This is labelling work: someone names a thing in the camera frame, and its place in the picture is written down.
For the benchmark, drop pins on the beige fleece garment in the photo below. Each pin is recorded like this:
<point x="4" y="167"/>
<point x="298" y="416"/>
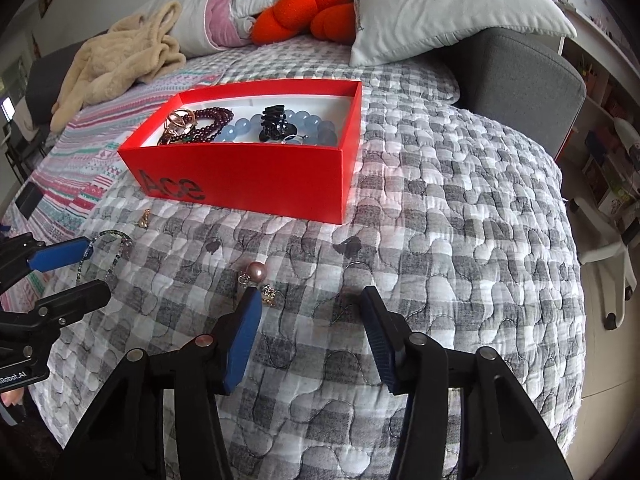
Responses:
<point x="137" y="48"/>

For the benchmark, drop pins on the white deer print pillow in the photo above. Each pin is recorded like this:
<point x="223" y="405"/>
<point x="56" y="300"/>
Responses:
<point x="394" y="30"/>

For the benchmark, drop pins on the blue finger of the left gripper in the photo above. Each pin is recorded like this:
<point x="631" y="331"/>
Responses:
<point x="48" y="258"/>

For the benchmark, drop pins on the orange plush toy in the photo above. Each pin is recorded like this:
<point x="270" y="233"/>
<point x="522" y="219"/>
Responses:
<point x="325" y="20"/>

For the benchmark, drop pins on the small gold charm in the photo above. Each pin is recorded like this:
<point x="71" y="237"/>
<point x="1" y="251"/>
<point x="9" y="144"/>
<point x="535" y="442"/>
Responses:
<point x="143" y="222"/>

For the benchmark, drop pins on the gold ring ornament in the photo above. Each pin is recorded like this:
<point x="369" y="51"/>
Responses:
<point x="178" y="122"/>

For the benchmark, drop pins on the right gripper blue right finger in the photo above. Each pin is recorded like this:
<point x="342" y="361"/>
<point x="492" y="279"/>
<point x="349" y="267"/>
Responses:
<point x="388" y="334"/>

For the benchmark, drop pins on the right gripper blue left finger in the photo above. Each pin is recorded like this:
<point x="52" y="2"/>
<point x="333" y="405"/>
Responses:
<point x="234" y="336"/>

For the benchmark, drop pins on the person's left hand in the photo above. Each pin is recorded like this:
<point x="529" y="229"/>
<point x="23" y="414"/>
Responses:
<point x="13" y="397"/>

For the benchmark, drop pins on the small silver flower earring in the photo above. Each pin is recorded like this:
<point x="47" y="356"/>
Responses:
<point x="269" y="295"/>

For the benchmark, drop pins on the striped patterned blanket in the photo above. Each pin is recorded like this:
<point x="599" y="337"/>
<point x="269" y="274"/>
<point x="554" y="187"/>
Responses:
<point x="82" y="167"/>

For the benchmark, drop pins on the white office chair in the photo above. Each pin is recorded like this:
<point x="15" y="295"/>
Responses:
<point x="616" y="156"/>

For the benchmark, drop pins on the white wall shelf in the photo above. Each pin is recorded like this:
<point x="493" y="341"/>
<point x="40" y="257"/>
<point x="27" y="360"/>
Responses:
<point x="611" y="72"/>

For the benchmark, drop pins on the grey checked quilt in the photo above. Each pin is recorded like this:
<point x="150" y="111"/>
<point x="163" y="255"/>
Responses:
<point x="457" y="220"/>

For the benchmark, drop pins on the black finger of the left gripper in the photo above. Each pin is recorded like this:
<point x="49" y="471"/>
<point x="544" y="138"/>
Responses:
<point x="70" y="305"/>

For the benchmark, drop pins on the red Ace box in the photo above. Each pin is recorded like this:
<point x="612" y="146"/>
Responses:
<point x="310" y="182"/>

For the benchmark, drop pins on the pink pearl earring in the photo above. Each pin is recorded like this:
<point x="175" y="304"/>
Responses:
<point x="254" y="273"/>

